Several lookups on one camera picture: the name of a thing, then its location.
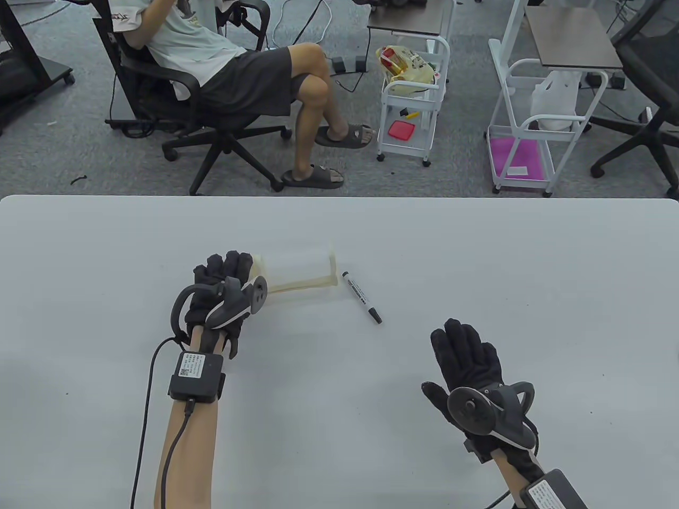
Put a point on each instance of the person's left hand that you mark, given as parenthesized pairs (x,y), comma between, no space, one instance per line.
(220,265)

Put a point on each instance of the person's right hand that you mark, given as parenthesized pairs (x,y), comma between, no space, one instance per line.
(467,355)

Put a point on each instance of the clear beige-trimmed pencil pouch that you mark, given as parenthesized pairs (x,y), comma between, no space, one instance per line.
(297,287)

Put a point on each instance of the black marker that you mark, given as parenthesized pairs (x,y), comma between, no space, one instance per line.
(362,297)

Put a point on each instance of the person's left forearm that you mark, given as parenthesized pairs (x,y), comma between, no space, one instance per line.
(193,456)

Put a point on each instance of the person's right forearm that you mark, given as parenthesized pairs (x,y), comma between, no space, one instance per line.
(512,477)

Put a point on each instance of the black grey hand controller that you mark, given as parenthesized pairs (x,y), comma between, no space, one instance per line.
(472,411)
(228,310)

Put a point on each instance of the black office chair with armrests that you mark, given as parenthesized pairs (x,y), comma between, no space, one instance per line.
(223,140)

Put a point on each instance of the dark slipper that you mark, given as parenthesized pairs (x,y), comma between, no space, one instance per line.
(313,177)
(345,137)

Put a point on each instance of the small black floor scrap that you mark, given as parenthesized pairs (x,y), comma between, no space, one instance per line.
(78,180)

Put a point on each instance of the small white card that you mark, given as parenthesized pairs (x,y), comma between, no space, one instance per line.
(517,170)

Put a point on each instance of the magenta mat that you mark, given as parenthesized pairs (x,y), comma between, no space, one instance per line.
(504,154)

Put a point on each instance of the red square lid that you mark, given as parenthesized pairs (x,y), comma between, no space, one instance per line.
(402,130)

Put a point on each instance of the black power adapter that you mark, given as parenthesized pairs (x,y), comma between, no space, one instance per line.
(339,66)

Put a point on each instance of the small white rolling cart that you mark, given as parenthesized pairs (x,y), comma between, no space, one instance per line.
(429,122)

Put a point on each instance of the large white rolling cart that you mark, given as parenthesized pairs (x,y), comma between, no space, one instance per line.
(536,124)

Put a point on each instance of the small yellow tool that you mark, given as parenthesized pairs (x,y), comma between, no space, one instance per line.
(409,113)

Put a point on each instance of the yellow plastic bag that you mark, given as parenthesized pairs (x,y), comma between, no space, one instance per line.
(406,71)

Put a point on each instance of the white plastic bag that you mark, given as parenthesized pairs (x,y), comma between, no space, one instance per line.
(554,101)

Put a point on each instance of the black wheeled stand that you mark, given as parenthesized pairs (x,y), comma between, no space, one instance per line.
(24,58)

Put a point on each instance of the brown-top side table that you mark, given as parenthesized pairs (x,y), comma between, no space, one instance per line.
(406,16)

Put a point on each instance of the black mesh office chair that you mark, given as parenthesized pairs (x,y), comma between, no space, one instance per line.
(647,47)

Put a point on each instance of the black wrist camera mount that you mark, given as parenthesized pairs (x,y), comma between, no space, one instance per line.
(477,450)

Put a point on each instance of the brown-top white-frame table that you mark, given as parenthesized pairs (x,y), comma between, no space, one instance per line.
(573,40)

